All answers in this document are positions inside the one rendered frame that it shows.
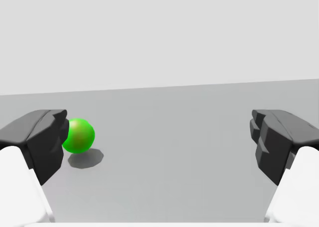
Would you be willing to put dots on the green ball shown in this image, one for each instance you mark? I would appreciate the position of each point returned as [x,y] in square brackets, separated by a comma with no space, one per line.
[80,136]

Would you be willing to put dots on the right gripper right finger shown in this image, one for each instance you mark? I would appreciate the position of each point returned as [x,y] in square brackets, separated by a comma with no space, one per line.
[276,147]

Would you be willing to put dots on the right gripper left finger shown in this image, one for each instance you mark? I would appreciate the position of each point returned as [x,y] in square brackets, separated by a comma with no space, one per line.
[37,142]

